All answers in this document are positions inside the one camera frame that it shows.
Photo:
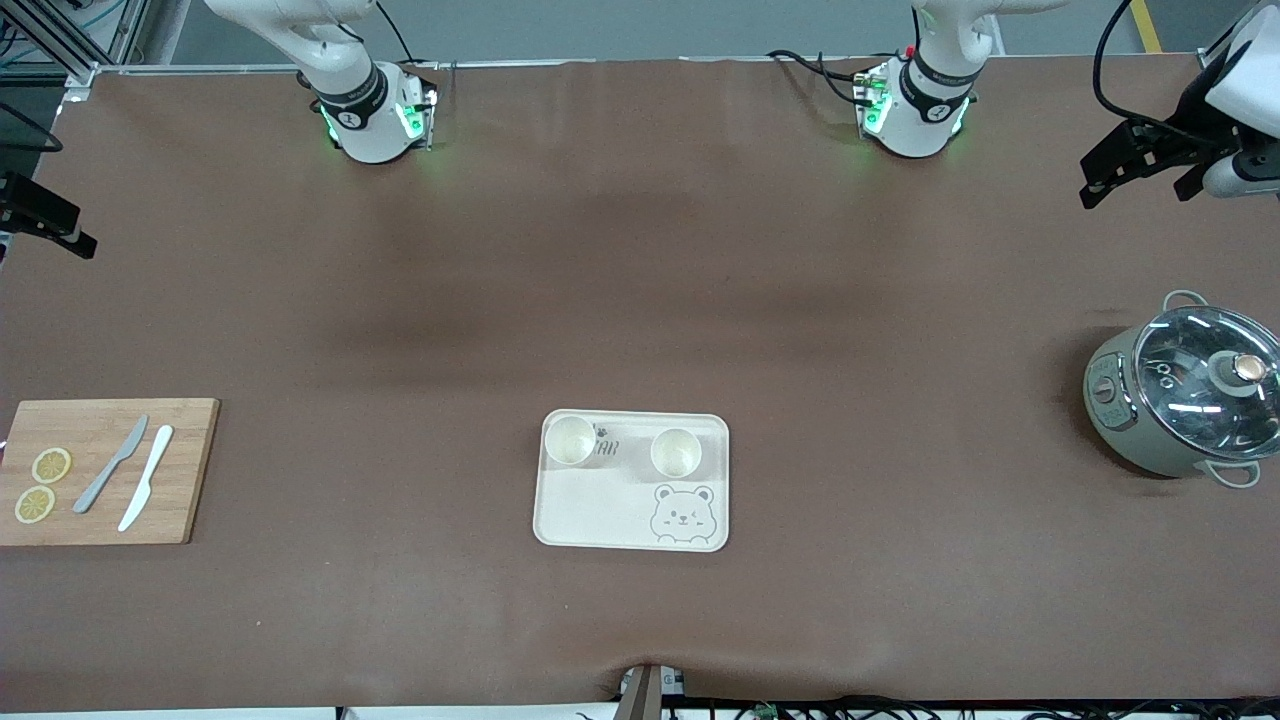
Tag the white plastic knife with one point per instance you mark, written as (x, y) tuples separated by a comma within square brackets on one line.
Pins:
[(147, 480)]

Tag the metal table edge bracket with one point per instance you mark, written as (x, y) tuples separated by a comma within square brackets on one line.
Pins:
[(645, 695)]

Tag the bamboo cutting board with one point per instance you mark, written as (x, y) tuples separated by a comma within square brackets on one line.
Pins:
[(190, 470)]

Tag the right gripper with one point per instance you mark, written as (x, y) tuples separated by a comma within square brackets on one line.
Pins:
[(30, 207)]

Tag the grey plastic knife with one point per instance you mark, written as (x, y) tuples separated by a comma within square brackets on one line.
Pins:
[(110, 465)]

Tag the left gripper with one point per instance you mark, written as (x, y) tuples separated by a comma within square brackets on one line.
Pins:
[(1193, 112)]

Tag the brown table cover mat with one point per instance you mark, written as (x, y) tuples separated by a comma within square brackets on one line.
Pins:
[(640, 250)]

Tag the glass pot lid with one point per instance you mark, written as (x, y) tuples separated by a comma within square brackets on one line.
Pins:
[(1190, 380)]

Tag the aluminium frame profile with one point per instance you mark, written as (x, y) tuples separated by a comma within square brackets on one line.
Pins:
[(60, 50), (1215, 55)]

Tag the cream bear print tray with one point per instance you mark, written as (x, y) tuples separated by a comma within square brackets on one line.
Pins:
[(600, 510)]

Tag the white IKEA cup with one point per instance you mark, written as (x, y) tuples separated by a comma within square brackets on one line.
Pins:
[(571, 441), (676, 453)]

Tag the yellow lemon slice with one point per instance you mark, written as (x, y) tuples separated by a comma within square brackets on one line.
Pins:
[(35, 505), (51, 465)]

